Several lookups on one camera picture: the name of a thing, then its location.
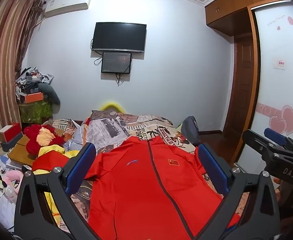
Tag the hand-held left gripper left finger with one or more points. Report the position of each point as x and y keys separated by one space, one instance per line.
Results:
x=82 y=165

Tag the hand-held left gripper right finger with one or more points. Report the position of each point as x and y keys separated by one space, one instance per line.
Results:
x=212 y=170

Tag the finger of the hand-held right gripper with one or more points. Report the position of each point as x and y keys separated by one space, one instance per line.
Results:
x=276 y=134
x=255 y=141

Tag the red zip jacket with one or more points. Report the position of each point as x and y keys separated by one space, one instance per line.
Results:
x=141 y=192

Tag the red cloth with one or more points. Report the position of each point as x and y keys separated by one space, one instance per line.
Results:
x=49 y=161

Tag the yellow cloth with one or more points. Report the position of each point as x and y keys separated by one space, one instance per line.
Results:
x=50 y=151

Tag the white heart-print sliding wardrobe door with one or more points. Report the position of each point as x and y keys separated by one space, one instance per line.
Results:
x=279 y=92

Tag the grey-blue backpack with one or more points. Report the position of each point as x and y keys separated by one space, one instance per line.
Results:
x=190 y=128

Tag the red parrot plush toy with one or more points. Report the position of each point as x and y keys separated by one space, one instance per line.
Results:
x=34 y=140

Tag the brown wooden door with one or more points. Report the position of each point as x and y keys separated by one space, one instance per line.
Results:
x=241 y=85

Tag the brown wooden board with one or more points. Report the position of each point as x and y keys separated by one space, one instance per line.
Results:
x=21 y=152

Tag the printed newspaper-pattern blanket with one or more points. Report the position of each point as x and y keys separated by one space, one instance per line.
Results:
x=136 y=127

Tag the yellow curved headrest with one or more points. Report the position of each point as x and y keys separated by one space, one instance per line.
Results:
x=111 y=105

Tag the pink plush toy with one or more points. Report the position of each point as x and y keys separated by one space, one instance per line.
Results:
x=12 y=178

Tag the green patterned cloth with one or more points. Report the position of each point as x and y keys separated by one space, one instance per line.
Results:
x=35 y=111

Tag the dark grey box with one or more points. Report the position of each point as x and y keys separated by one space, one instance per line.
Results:
x=11 y=143

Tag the red box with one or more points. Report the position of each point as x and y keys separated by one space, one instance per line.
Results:
x=10 y=131

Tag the grey neck pillow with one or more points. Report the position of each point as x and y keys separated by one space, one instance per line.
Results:
x=50 y=91

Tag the orange box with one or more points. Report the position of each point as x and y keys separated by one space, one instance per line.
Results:
x=33 y=97

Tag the pile of clutter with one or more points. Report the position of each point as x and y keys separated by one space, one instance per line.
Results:
x=31 y=78

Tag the striped brown curtain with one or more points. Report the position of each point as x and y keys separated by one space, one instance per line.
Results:
x=6 y=55

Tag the wooden overhead cabinet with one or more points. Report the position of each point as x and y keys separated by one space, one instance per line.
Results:
x=236 y=2

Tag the white air conditioner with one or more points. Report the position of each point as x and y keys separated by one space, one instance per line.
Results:
x=67 y=5

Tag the small black wall monitor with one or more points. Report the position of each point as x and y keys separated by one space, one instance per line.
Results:
x=116 y=62

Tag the black wall television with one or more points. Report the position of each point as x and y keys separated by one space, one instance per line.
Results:
x=119 y=37

